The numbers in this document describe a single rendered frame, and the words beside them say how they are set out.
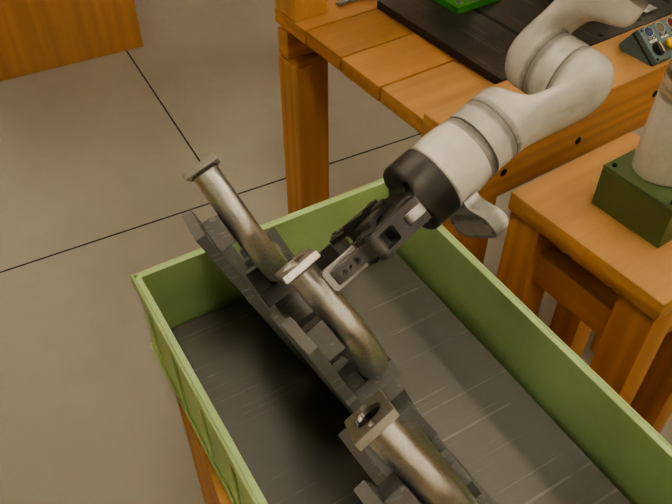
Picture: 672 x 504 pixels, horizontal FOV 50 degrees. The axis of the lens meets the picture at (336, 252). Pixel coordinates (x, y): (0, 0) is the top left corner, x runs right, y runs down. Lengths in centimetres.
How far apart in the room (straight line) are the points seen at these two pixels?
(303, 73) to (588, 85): 114
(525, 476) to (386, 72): 89
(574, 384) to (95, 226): 194
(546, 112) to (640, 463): 42
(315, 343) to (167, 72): 274
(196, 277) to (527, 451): 50
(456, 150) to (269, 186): 198
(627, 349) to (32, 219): 201
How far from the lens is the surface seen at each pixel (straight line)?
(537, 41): 75
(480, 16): 173
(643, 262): 123
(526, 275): 137
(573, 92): 72
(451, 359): 102
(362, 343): 68
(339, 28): 169
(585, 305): 132
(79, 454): 202
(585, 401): 93
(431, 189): 66
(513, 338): 99
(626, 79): 157
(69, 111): 319
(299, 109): 184
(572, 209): 129
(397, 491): 59
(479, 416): 98
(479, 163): 68
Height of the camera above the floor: 165
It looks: 44 degrees down
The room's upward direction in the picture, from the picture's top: straight up
